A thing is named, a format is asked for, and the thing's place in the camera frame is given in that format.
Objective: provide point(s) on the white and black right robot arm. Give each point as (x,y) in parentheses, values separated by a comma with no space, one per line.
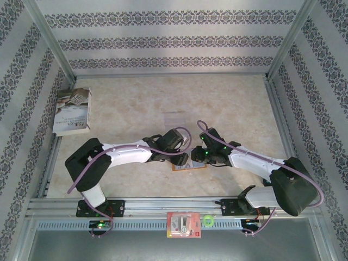
(253,163)

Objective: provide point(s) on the small circuit board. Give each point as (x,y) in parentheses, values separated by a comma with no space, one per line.
(251,223)

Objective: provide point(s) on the aluminium mounting rail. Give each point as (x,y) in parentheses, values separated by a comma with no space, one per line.
(168,204)

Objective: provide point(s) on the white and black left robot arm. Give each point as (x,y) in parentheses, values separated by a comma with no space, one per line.
(127,155)

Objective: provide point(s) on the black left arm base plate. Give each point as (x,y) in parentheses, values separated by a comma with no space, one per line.
(119,208)

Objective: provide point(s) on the orange and blue card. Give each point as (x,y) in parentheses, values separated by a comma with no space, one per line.
(197,165)

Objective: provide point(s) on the transparent plastic card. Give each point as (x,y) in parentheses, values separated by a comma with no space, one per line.
(176,121)

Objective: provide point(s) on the paperback book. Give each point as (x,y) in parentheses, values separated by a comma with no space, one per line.
(72,114)

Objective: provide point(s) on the aluminium frame post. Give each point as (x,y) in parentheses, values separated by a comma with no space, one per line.
(291,38)
(49,38)

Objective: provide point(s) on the red blister pack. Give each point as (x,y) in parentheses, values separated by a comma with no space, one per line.
(183,224)

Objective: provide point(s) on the circuit board with green light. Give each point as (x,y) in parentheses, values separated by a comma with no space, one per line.
(100,224)

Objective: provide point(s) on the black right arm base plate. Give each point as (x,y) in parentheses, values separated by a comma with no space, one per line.
(228,206)

